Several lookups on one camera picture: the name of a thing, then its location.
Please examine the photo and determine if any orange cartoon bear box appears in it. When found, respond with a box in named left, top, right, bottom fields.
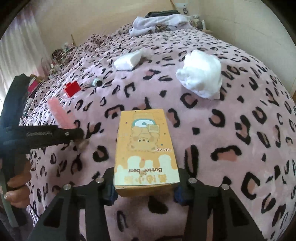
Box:
left=114, top=109, right=181, bottom=198

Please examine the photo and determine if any cluttered side shelf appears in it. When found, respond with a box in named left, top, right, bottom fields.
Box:
left=40, top=42, right=77, bottom=80

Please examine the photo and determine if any pink cylindrical stick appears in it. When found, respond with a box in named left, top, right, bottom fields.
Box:
left=47, top=97, right=77, bottom=130

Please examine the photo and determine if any person's left hand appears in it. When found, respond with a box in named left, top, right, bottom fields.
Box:
left=4, top=160, right=31, bottom=210

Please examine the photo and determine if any red plastic block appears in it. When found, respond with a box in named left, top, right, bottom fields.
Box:
left=64, top=81, right=82, bottom=97

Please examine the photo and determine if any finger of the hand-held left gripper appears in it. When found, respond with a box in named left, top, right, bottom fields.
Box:
left=17, top=125, right=84, bottom=147

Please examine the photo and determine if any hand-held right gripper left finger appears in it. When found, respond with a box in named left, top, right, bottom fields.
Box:
left=33, top=167, right=119, bottom=241

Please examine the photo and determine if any white tissue packet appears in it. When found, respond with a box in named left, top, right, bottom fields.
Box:
left=112, top=50, right=145, bottom=70

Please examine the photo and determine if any crumpled white cloth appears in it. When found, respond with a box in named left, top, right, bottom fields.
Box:
left=175, top=49, right=223, bottom=100

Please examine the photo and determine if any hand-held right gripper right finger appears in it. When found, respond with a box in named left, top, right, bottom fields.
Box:
left=174, top=168, right=266, bottom=241

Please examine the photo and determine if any white towel pile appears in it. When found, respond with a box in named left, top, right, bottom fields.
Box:
left=129, top=13, right=193, bottom=37

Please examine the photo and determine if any pink leopard print blanket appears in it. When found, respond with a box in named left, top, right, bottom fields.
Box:
left=22, top=24, right=296, bottom=241

